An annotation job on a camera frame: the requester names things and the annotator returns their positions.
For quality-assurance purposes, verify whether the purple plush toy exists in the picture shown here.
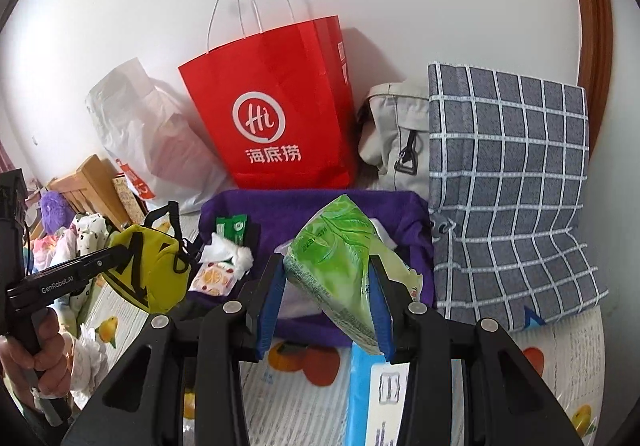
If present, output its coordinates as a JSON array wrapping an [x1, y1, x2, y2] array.
[[40, 190, 75, 236]]

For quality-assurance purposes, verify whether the purple fabric storage basket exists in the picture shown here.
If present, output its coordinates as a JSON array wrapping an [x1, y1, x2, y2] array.
[[186, 188, 436, 350]]

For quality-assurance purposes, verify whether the black watch strap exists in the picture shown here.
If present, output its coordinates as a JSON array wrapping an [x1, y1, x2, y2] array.
[[242, 223, 263, 257]]

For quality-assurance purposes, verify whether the patterned notebook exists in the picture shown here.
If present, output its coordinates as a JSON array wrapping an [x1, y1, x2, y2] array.
[[112, 174, 146, 224]]

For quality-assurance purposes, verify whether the white cotton glove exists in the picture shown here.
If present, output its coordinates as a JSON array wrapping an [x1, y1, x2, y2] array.
[[370, 218, 397, 250]]

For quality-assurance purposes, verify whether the fruit print tablecloth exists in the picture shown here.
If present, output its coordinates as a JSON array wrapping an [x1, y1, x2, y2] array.
[[78, 279, 605, 445]]

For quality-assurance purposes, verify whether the yellow pouch with black strap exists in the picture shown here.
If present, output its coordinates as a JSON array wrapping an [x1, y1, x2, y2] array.
[[103, 201, 193, 314]]

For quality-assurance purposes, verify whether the green wet wipes pack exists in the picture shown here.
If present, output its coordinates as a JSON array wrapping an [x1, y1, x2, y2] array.
[[284, 195, 424, 356]]

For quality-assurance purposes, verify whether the white tissue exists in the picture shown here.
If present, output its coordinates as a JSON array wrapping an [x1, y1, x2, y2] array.
[[201, 233, 254, 271]]

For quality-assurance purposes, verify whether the person left hand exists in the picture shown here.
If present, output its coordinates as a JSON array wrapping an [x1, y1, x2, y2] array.
[[1, 308, 70, 410]]

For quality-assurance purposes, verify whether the orange print snack packet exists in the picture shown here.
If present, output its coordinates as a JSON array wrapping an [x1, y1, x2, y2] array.
[[190, 262, 236, 297]]

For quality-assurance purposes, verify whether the grey plaid cushion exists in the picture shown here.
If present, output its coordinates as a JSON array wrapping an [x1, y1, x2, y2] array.
[[428, 62, 608, 332]]

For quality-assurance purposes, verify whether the green sachet packet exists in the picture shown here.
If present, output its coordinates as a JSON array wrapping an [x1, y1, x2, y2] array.
[[216, 214, 248, 247]]

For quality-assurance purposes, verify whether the white Miniso plastic bag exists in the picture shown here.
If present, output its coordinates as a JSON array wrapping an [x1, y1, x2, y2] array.
[[85, 58, 233, 213]]

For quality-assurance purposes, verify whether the blue tissue pack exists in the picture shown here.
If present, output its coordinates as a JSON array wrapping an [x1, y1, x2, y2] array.
[[344, 343, 410, 446]]

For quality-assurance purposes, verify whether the beige canvas bag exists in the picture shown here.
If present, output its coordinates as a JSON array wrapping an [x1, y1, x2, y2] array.
[[358, 82, 430, 200]]

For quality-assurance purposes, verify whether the red paper shopping bag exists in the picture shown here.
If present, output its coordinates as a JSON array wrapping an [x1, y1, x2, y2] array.
[[179, 16, 359, 189]]

